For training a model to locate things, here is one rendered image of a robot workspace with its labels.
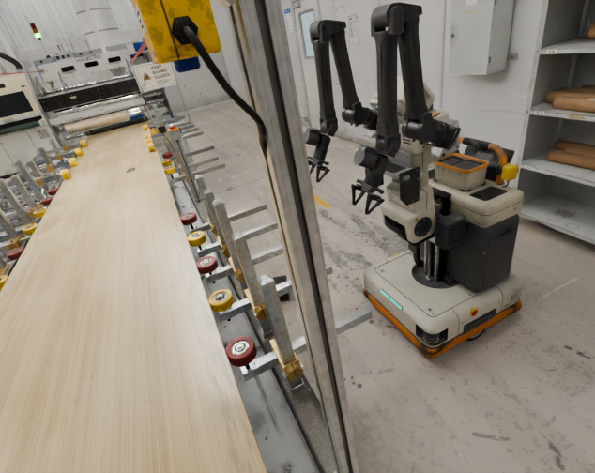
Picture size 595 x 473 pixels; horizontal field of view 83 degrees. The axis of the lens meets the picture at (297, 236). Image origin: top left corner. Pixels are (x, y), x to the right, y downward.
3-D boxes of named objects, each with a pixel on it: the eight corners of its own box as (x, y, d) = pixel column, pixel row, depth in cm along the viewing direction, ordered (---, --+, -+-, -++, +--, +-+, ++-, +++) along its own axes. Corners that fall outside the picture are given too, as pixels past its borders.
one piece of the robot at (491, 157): (449, 179, 195) (465, 139, 187) (505, 199, 166) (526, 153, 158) (435, 176, 190) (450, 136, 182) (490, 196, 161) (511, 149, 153)
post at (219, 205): (252, 296, 148) (221, 196, 123) (254, 300, 145) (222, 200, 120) (245, 299, 147) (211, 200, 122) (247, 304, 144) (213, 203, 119)
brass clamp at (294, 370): (288, 343, 108) (285, 332, 105) (307, 374, 96) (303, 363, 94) (270, 352, 106) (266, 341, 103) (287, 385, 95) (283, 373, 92)
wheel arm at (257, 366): (366, 313, 112) (365, 304, 110) (373, 320, 109) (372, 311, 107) (243, 374, 100) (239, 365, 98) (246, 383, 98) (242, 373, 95)
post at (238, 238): (273, 337, 128) (240, 229, 104) (277, 343, 125) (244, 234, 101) (265, 341, 127) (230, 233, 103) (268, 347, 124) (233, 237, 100)
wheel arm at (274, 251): (302, 243, 152) (300, 235, 149) (305, 246, 149) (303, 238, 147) (207, 281, 140) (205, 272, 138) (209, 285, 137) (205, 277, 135)
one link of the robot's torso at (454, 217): (423, 228, 189) (424, 188, 177) (465, 251, 166) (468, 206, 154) (384, 246, 182) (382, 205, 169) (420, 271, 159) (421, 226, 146)
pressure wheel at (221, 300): (229, 331, 114) (219, 306, 108) (213, 324, 119) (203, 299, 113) (244, 315, 120) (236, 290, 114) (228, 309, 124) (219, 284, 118)
